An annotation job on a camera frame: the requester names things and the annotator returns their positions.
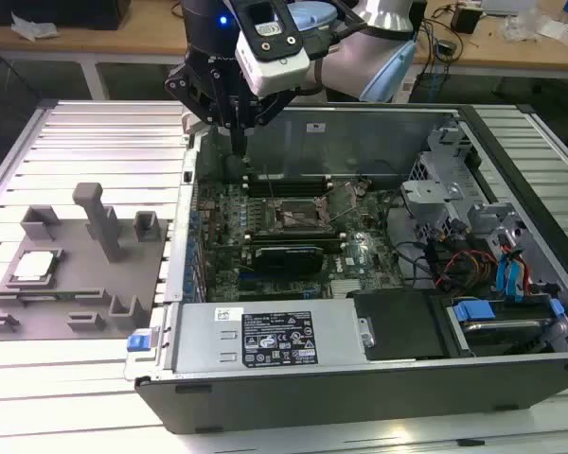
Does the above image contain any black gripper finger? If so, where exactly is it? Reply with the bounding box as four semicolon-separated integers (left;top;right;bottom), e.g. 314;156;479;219
164;65;240;157
239;88;295;157

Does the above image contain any metal socket cover frame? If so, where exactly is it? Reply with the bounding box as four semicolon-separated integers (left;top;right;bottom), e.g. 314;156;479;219
319;183;362;224

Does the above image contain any silver CPU green substrate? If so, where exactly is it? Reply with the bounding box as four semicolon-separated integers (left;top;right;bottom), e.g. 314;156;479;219
9;249;62;284

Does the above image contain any CPU socket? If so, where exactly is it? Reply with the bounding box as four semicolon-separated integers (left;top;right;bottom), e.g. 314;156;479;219
273;197;327;235

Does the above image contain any light wooden desk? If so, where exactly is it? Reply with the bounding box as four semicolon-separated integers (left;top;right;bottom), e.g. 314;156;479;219
0;0;568;103

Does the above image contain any large black box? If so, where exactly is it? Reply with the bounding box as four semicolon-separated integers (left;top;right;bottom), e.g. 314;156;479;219
0;0;133;30

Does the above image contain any green motherboard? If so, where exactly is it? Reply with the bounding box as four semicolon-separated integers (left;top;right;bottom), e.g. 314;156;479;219
188;177;408;304

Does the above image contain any black graphics card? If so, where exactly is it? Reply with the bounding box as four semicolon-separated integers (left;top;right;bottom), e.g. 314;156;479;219
249;242;327;276

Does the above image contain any crumpled white paper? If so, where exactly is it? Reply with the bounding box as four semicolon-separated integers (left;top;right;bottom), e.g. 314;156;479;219
10;11;61;42

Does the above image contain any silver metal drive cage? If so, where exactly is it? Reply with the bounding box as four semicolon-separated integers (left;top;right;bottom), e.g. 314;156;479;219
399;125;526;247

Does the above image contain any silver chipset heatsink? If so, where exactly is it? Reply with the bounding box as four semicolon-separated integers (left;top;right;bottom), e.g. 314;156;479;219
329;278;364;300

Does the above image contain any grey plastic parts rack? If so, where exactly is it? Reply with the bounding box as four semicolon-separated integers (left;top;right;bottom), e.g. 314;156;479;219
0;182;174;341

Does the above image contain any small black cube device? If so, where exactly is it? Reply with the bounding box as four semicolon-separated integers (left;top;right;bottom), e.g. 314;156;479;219
451;7;483;35

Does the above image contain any green RAM stick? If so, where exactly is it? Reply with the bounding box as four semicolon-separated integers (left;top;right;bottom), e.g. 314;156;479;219
16;291;106;303

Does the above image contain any grey power supply unit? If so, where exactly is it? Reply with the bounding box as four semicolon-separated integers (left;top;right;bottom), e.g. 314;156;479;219
172;302;366;374

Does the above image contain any black plastic shroud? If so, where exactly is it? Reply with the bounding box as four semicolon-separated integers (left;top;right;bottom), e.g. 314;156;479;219
351;288;451;361

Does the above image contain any blue case latch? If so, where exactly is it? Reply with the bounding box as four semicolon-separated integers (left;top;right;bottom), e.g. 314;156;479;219
126;329;152;354

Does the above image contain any grey laptop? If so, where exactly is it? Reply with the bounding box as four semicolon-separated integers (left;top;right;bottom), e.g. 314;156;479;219
481;0;536;13

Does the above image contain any clear plastic bag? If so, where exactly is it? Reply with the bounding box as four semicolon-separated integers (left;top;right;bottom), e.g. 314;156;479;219
499;8;550;43

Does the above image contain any blue disk carrier with disk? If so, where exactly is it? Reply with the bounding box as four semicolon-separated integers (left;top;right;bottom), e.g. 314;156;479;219
447;297;568;358

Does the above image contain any black and silver PC case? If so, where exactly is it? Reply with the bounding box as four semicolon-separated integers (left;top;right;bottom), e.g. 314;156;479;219
122;101;568;436

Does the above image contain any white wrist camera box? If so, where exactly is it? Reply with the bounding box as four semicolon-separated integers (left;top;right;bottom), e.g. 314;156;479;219
234;0;312;99

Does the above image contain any black camera cable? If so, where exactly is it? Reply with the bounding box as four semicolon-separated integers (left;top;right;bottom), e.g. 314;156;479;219
307;0;368;57

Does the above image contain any red yellow power wire bundle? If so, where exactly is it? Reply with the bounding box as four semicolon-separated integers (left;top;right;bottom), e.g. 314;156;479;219
434;249;499;289

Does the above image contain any light blue flat wire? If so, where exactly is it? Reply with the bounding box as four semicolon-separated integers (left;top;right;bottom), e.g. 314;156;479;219
494;250;520;304
506;243;532;304

